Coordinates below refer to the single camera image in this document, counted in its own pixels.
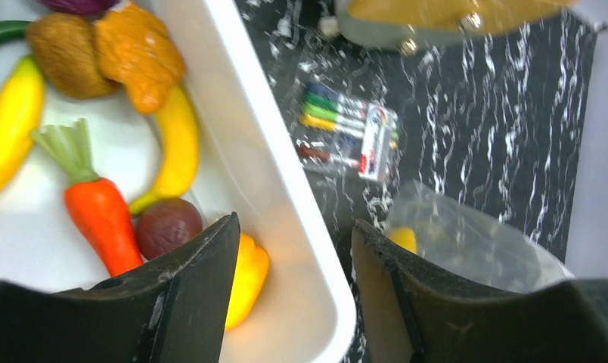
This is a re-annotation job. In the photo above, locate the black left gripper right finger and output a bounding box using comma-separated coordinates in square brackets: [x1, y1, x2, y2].
[352, 220, 608, 362]

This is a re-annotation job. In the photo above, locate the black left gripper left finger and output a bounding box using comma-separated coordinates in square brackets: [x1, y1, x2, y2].
[0, 214, 240, 362]

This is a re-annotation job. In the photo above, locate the clear orange-zip bag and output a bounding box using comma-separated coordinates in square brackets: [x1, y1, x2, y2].
[385, 181, 572, 293]

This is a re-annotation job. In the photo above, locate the orange ginger root toy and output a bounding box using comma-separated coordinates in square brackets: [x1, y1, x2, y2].
[95, 1, 186, 114]

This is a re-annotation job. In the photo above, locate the yellow banana toy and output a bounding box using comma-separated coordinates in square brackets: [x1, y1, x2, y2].
[129, 85, 200, 216]
[387, 227, 417, 254]

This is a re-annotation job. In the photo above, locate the yellow bell pepper toy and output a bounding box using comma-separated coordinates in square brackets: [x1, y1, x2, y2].
[225, 232, 270, 330]

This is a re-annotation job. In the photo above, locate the dark red beet toy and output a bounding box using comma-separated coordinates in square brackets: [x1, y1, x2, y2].
[135, 197, 203, 260]

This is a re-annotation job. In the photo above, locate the orange carrot toy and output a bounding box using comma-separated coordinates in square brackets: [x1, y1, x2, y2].
[30, 118, 143, 277]

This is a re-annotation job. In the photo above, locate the pack of coloured markers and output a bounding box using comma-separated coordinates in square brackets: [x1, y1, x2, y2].
[293, 81, 399, 184]

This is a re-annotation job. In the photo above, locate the yellow lemon toy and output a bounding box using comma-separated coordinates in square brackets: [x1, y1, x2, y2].
[0, 55, 45, 191]

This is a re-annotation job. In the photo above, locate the round pastel drawer cabinet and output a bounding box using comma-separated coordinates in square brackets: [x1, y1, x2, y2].
[318, 0, 573, 56]

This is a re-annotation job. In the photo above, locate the brown kiwi toy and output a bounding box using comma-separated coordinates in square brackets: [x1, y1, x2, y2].
[25, 12, 118, 100]

